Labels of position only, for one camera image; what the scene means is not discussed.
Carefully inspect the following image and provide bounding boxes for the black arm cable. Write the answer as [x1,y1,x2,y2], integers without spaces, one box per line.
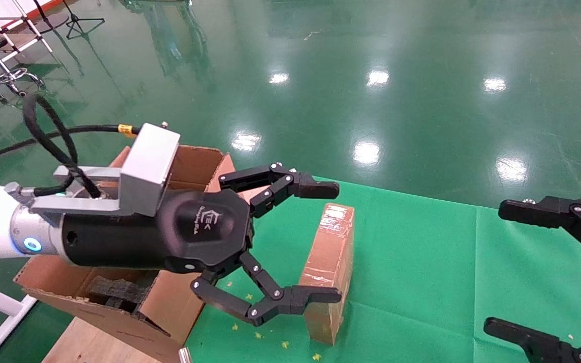
[0,93,140,198]

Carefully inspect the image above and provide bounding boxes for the small taped cardboard box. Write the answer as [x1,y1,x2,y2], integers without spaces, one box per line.
[298,203,356,346]

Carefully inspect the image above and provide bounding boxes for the white pipe frame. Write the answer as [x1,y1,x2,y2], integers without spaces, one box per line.
[0,0,54,84]

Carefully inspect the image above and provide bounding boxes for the green table cloth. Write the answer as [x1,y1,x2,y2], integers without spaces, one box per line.
[185,176,581,363]

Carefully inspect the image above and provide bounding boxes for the large open cardboard carton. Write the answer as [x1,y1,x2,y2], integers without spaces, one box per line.
[14,145,251,363]

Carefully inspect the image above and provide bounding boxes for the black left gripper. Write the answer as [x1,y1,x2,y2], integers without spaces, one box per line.
[61,162,342,327]

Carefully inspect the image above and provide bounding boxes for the black tripod stand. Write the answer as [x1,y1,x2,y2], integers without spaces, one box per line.
[61,0,105,40]

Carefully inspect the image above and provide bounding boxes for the black round base stand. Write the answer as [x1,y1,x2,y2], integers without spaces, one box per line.
[32,0,69,33]

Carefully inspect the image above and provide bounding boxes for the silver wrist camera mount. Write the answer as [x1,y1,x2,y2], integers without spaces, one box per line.
[31,123,181,227]

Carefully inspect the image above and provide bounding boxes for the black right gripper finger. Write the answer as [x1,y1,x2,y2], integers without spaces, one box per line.
[498,193,581,268]
[483,317,581,363]

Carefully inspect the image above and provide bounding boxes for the black foam insert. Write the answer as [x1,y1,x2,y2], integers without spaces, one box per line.
[86,275,160,311]

